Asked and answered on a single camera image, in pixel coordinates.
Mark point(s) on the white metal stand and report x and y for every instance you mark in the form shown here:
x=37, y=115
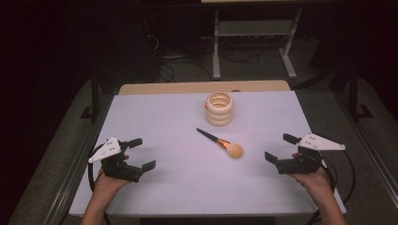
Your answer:
x=216, y=62

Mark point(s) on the aluminium frame rail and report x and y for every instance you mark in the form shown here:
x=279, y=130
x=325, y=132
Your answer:
x=78, y=168
x=369, y=146

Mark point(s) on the beige ringed brush holder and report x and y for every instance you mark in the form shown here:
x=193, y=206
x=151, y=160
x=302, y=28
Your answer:
x=219, y=114

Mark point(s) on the black metal stand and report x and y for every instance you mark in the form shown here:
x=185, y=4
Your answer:
x=94, y=100
x=353, y=100

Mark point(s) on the person's right hand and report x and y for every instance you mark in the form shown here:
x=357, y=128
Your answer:
x=316, y=182

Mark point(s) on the person's left hand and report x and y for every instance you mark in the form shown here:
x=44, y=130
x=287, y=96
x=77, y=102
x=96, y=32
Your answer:
x=108, y=186

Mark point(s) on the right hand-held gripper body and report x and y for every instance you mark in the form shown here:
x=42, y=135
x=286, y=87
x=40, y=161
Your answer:
x=300, y=165

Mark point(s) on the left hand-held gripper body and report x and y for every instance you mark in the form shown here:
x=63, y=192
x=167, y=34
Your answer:
x=117, y=168

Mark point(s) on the white table board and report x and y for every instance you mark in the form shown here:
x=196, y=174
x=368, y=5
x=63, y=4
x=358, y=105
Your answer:
x=156, y=118

